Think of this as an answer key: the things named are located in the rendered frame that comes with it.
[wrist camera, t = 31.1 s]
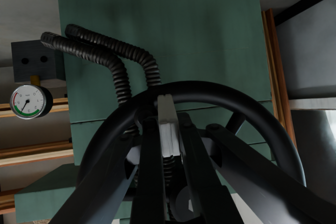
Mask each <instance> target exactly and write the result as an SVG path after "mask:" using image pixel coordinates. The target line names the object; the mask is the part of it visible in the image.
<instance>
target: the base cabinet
mask: <svg viewBox="0 0 336 224"><path fill-rule="evenodd" d="M58 8H59V19H60V29H61V36H62V37H65V38H68V37H67V36H66V34H65V28H66V26H67V25H69V24H75V25H78V26H81V27H83V28H85V29H88V30H91V31H92V32H95V33H99V34H102V35H105V36H108V37H111V38H112V39H116V40H119V41H122V42H125V43H129V44H130V45H133V46H136V47H140V48H141V49H144V50H145V51H148V52H149V54H151V55H153V58H154V59H156V63H157V64H158V69H159V73H160V76H159V77H160V78H161V80H160V81H161V82H162V83H161V85H163V84H167V83H172V82H179V81H205V82H212V83H217V84H221V85H225V86H228V87H231V88H233V89H236V90H238V91H240V92H242V93H244V94H246V95H248V96H250V97H251V98H253V99H254V100H256V101H257V102H262V101H270V100H272V92H271V84H270V76H269V69H268V61H267V53H266V45H265V37H264V30H263V22H262V14H261V6H260V0H58ZM117 56H118V58H120V59H121V60H122V62H123V63H124V67H125V68H126V69H127V71H126V72H127V73H128V76H127V77H128V78H129V80H128V81H129V82H130V83H129V85H130V89H131V94H132V96H131V97H134V96H136V95H137V94H139V93H141V92H143V91H146V90H147V89H148V86H147V82H146V78H145V76H146V74H145V71H144V68H143V66H141V65H140V64H139V63H137V62H134V61H133V60H130V59H126V58H123V57H122V56H121V57H120V56H119V55H117ZM63 59H64V69H65V79H66V89H67V99H68V109H69V119H70V123H81V122H89V121H98V120H106V119H107V117H108V116H109V115H110V114H111V113H112V112H114V111H115V110H116V109H117V108H118V107H119V106H118V105H119V103H118V99H117V96H118V95H117V94H116V92H117V91H116V90H115V88H116V87H115V86H114V84H115V82H113V80H114V78H113V77H112V76H113V74H111V73H112V72H111V71H110V70H109V69H108V68H107V67H105V66H103V65H101V64H100V65H99V64H98V63H95V62H92V61H88V60H85V59H82V58H79V57H76V56H74V55H71V54H68V53H65V52H63ZM174 107H175V111H184V110H193V109H202V108H210V107H219V106H217V105H213V104H209V103H202V102H183V103H176V104H174Z"/></svg>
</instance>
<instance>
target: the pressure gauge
mask: <svg viewBox="0 0 336 224"><path fill-rule="evenodd" d="M26 100H29V103H27V104H26V105H25V103H26ZM9 105H10V108H11V110H12V112H13V113H14V114H15V115H16V116H17V117H19V118H21V119H27V120H28V119H33V118H41V117H43V116H45V115H46V114H48V113H49V112H50V110H51V109H52V106H53V97H52V94H51V93H50V91H49V90H48V89H46V88H45V87H43V86H41V81H40V76H38V75H31V76H30V84H23V85H20V86H18V87H17V88H16V89H15V90H14V91H13V92H12V94H11V96H10V99H9ZM24 105H25V107H24ZM23 107H24V109H23ZM22 109H23V110H22ZM21 111H22V112H21Z"/></svg>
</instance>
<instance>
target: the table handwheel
mask: <svg viewBox="0 0 336 224"><path fill-rule="evenodd" d="M166 94H170V95H172V99H173V103H174V104H178V103H189V102H196V103H206V104H212V105H216V106H219V107H222V108H225V109H227V110H229V111H231V112H233V114H232V116H231V118H230V119H229V121H228V123H227V125H226V126H225V128H226V129H227V130H229V131H230V132H232V133H233V134H234V135H236V134H237V133H238V131H239V129H240V128H241V126H242V125H243V123H244V121H245V120H246V121H247V122H249V123H250V124H251V125H252V126H253V127H254V128H255V129H256V130H257V131H258V132H259V133H260V134H261V136H262V137H263V138H264V140H265V141H266V143H267V144H268V146H269V148H270V149H271V151H272V153H273V156H274V158H275V161H276V164H277V166H278V167H279V168H281V169H282V170H283V171H285V172H286V173H287V174H289V175H290V176H291V177H293V178H294V179H296V180H297V181H298V182H300V183H301V184H302V185H304V186H305V187H306V180H305V174H304V170H303V166H302V162H301V160H300V157H299V154H298V152H297V149H296V147H295V145H294V143H293V141H292V140H291V138H290V136H289V134H288V133H287V132H286V130H285V129H284V127H283V126H282V125H281V123H280V122H279V121H278V120H277V119H276V118H275V116H274V115H273V114H272V113H271V112H270V111H269V110H267V109H266V108H265V107H264V106H263V105H261V104H260V103H259V102H258V101H256V100H255V99H253V98H252V97H250V96H248V95H247V94H245V93H243V92H241V91H239V90H236V89H234V88H232V87H229V86H226V85H222V84H219V83H214V82H209V81H199V80H185V81H175V82H170V83H165V84H161V85H158V86H155V87H152V88H150V89H147V90H145V91H143V92H141V93H139V94H137V95H135V96H134V97H132V98H130V99H129V100H127V101H126V102H124V103H123V104H122V105H120V106H119V107H118V108H117V109H116V110H115V111H113V112H112V113H111V114H110V115H109V116H108V117H107V119H106V120H105V121H104V122H103V123H102V124H101V126H100V127H99V128H98V130H97V131H96V132H95V134H94V135H93V137H92V139H91V140H90V142H89V144H88V146H87V148H86V150H85V153H84V155H83V157H82V160H81V163H80V166H79V170H78V174H77V179H76V186H75V189H76V188H77V187H78V185H79V184H80V183H81V182H82V180H83V179H84V178H85V177H86V175H87V174H88V173H89V172H90V170H91V169H92V168H93V167H94V165H95V164H96V163H97V162H98V160H99V159H100V158H101V157H102V155H103V154H104V153H105V152H106V150H107V149H108V148H109V147H110V145H111V144H112V143H113V142H114V140H115V139H116V138H117V137H118V136H120V135H122V134H123V133H124V132H125V131H126V130H127V129H128V128H129V127H130V126H131V125H132V124H134V123H135V121H134V115H135V112H136V110H137V109H138V108H140V107H141V106H144V105H151V106H153V107H155V108H156V109H158V96H159V95H163V96H165V95H166ZM174 159H175V161H174V162H175V166H176V172H175V173H174V175H173V176H172V177H171V179H170V181H169V185H168V187H165V198H166V203H169V204H170V210H171V213H172V215H173V216H174V218H175V219H176V220H177V221H178V222H186V221H189V220H191V219H194V218H195V216H194V211H193V207H192V202H191V197H190V193H189V188H188V184H187V179H186V174H185V170H184V165H183V164H182V155H181V154H180V155H176V156H174ZM136 191H137V188H136V187H129V188H128V189H127V192H126V194H125V196H124V198H123V200H122V202H132V201H133V197H135V196H136Z"/></svg>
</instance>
